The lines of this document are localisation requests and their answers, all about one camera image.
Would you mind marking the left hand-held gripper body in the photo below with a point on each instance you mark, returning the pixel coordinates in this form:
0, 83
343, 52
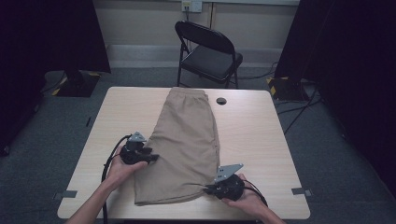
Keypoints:
132, 154

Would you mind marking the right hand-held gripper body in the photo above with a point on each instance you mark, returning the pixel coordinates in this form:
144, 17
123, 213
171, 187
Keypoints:
230, 188

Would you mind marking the beige shorts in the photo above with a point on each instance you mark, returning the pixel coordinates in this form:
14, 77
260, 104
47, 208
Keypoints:
183, 146

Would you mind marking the white wall power outlet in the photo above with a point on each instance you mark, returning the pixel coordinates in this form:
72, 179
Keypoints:
192, 5

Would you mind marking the black folding chair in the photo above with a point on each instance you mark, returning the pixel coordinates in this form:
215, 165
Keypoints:
211, 60

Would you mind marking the grey tape strip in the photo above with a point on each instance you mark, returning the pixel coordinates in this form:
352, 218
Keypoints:
67, 194
300, 191

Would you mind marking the black stand base striped tape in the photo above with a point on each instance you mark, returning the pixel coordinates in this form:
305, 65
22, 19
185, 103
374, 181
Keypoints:
288, 88

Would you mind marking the black curtain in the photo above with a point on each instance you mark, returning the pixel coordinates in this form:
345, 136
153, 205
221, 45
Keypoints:
351, 77
46, 34

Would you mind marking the person's right hand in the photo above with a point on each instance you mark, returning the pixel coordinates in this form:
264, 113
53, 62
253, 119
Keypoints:
249, 203

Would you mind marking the person's left hand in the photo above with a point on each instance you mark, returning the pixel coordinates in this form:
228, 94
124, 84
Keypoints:
120, 172

